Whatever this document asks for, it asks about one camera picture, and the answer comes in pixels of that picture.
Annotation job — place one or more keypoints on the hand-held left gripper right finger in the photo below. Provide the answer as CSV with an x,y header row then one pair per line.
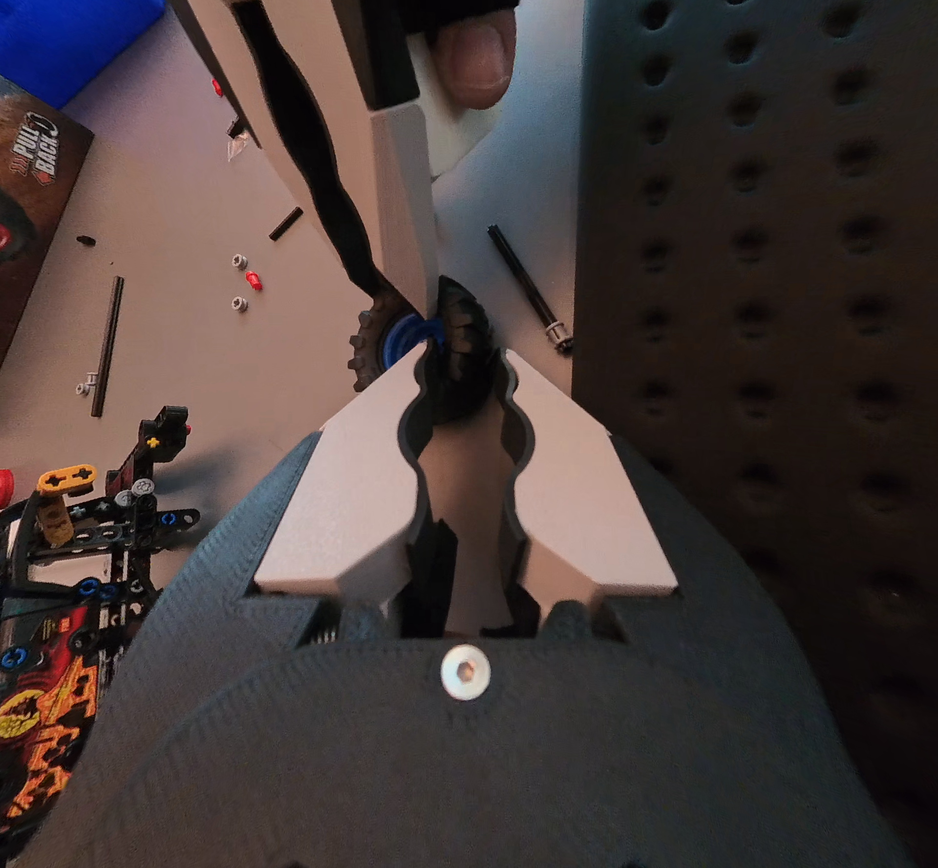
x,y
586,501

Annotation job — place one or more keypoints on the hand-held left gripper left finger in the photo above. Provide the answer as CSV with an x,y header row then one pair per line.
x,y
344,501

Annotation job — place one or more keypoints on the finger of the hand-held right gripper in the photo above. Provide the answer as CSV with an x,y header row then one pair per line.
x,y
396,186
220,69

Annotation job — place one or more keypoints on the blue toy wheel rim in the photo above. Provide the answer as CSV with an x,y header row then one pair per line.
x,y
403,337

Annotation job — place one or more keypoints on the black rubber toy tyre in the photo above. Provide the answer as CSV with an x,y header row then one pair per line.
x,y
469,326

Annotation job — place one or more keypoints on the blue black toy monster truck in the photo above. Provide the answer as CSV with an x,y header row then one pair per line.
x,y
44,663

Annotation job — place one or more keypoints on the person's right hand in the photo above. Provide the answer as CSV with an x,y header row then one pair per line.
x,y
476,69

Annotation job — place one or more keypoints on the small black toy block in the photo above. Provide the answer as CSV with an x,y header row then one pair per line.
x,y
234,126

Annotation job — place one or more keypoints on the clear plastic scrap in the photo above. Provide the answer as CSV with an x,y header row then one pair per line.
x,y
238,148

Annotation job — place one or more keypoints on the short black toy axle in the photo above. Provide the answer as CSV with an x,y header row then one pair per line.
x,y
286,223

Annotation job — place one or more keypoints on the short black axle with bushing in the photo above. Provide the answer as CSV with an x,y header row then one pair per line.
x,y
524,282

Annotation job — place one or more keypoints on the blue plastic bin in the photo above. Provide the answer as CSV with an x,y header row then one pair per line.
x,y
66,3

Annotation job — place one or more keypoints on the monster truck toy box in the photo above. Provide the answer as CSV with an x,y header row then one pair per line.
x,y
36,172

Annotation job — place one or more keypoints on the long black toy axle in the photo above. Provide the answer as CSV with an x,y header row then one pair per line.
x,y
108,340

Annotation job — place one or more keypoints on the black studded mat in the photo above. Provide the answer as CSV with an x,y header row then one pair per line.
x,y
733,223

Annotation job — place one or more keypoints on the red toy wheel rim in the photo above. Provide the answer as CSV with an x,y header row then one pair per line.
x,y
4,487

